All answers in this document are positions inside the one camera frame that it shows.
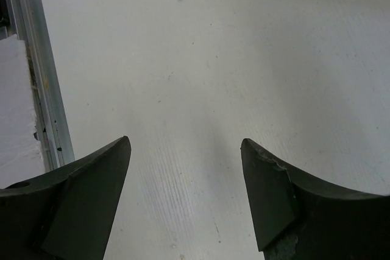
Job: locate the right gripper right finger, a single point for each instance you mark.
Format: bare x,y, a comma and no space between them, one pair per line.
296,215

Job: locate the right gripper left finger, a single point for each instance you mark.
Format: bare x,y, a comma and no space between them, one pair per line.
68,212

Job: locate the aluminium table rail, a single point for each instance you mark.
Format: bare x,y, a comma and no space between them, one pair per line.
26,20

